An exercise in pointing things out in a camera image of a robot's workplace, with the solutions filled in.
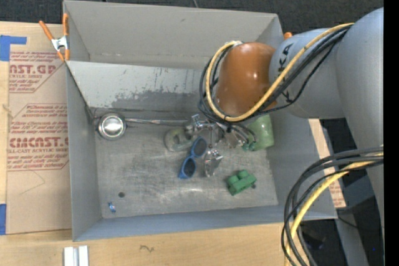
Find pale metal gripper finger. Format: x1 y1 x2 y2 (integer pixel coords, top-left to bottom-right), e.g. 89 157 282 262
204 149 215 178
212 153 224 177

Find blue sunglasses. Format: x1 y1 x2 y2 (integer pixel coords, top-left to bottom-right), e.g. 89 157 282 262
177 136 208 180

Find green toy block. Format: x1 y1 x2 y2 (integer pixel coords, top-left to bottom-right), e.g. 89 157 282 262
226 169 257 196

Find pale green tape roll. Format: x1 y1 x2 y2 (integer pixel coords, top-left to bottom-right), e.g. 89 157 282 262
164 128 193 153

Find pale green cup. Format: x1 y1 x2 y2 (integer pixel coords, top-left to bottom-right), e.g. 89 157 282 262
243 114 276 152

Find grey metal bin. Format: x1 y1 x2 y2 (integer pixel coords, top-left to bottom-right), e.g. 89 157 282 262
62 0 339 242

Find silver metal ladle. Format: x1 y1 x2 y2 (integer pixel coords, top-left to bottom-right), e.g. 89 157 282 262
97 113 190 141

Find brown cardboard board, red print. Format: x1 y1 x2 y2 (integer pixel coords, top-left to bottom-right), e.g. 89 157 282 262
0 21 347 236

